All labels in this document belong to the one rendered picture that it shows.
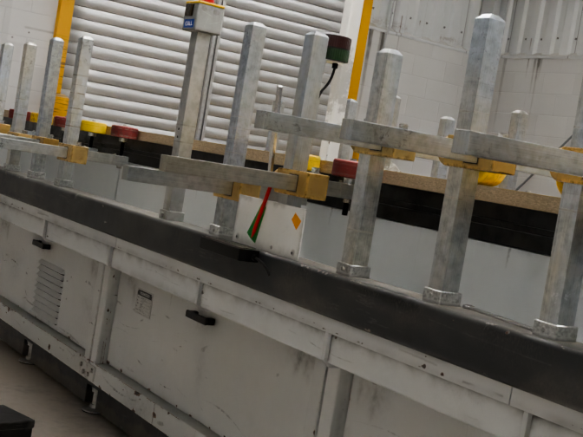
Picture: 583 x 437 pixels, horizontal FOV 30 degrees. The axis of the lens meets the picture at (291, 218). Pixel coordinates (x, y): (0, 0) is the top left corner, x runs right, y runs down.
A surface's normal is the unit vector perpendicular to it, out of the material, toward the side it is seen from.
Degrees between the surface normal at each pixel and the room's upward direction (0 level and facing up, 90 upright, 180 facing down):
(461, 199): 90
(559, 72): 90
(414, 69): 90
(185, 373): 90
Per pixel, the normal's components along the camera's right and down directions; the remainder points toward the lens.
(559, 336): 0.52, 0.13
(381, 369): -0.84, -0.11
